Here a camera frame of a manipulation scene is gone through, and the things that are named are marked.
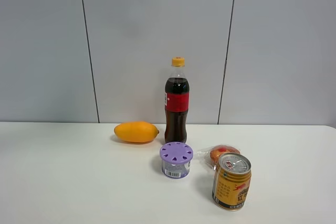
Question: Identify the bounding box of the gold energy drink can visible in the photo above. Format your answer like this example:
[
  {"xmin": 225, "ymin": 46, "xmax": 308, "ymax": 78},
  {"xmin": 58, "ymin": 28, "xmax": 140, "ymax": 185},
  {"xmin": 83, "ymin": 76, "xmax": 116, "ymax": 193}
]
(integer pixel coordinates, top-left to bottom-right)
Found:
[{"xmin": 212, "ymin": 153, "xmax": 251, "ymax": 211}]

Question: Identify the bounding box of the cola bottle yellow cap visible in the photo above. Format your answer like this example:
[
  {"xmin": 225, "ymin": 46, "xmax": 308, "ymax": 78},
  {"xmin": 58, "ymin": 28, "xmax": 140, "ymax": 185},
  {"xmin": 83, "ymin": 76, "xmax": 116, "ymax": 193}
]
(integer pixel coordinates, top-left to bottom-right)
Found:
[{"xmin": 164, "ymin": 57, "xmax": 190, "ymax": 143}]

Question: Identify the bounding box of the yellow mango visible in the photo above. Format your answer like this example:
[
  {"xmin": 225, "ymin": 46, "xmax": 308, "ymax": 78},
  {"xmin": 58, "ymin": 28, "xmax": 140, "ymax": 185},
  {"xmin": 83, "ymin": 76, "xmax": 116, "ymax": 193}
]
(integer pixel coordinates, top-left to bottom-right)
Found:
[{"xmin": 114, "ymin": 121, "xmax": 159, "ymax": 144}]

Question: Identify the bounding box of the purple air freshener tub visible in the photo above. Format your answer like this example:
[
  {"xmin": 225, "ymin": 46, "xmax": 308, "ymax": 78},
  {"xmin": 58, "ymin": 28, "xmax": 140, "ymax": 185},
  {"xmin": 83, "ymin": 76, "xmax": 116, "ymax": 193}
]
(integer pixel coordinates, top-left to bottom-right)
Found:
[{"xmin": 160, "ymin": 142, "xmax": 193, "ymax": 179}]

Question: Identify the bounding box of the wrapped strawberry muffin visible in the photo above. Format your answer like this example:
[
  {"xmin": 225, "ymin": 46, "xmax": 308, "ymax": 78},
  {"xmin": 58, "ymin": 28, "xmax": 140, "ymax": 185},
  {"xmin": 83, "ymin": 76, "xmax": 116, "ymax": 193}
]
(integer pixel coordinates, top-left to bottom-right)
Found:
[{"xmin": 196, "ymin": 144, "xmax": 240, "ymax": 171}]

